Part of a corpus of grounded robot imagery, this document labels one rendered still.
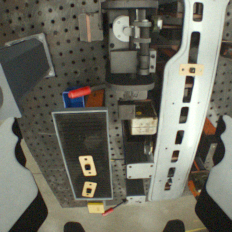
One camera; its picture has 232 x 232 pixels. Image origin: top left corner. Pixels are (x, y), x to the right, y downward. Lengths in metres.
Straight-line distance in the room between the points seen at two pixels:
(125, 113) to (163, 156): 0.33
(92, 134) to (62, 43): 0.52
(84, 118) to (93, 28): 0.22
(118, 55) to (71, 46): 0.50
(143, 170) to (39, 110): 0.65
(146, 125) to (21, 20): 0.71
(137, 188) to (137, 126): 0.41
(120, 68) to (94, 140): 0.21
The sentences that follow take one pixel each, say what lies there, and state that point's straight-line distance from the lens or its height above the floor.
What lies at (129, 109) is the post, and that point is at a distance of 0.51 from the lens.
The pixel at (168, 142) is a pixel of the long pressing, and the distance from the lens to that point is 0.74.
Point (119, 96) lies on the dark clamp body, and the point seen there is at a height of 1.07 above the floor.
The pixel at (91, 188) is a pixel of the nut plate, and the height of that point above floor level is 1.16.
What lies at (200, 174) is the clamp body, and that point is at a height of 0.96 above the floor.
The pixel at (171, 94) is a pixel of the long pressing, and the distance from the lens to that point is 0.63.
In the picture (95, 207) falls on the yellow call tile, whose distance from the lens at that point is 0.76.
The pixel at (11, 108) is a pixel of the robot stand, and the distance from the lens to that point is 0.59.
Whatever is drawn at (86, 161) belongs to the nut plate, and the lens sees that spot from 0.55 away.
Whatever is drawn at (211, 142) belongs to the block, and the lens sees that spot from 0.80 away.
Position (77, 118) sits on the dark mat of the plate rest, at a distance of 0.46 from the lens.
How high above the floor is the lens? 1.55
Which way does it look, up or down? 59 degrees down
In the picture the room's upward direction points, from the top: 179 degrees clockwise
